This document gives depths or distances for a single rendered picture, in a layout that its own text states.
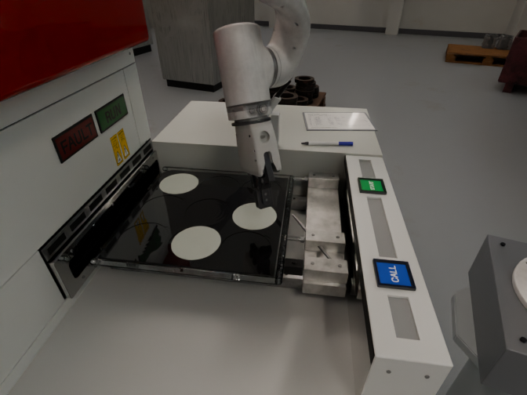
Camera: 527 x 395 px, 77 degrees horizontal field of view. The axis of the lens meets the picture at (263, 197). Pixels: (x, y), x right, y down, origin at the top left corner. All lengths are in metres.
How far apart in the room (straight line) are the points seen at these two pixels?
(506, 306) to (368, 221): 0.25
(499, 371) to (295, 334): 0.31
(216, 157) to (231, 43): 0.41
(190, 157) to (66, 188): 0.38
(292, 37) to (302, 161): 0.36
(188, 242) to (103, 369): 0.26
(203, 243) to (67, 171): 0.28
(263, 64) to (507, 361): 0.59
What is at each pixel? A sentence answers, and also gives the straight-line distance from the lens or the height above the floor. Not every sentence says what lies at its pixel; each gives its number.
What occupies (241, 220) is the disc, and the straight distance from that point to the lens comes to 0.73.
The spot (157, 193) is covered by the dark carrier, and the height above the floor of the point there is 0.90.
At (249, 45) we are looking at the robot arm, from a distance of 0.61.
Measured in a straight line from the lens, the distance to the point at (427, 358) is 0.50.
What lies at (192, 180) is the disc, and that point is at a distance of 0.89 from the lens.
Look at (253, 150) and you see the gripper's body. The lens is 0.60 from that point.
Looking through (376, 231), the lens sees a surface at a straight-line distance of 0.65.
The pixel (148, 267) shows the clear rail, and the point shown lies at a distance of 0.66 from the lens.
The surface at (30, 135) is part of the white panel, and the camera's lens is 0.64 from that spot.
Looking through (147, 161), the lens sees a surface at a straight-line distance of 0.94.
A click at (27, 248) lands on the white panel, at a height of 0.99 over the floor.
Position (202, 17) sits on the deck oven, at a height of 0.89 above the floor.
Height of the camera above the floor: 1.36
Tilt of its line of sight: 35 degrees down
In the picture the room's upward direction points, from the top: straight up
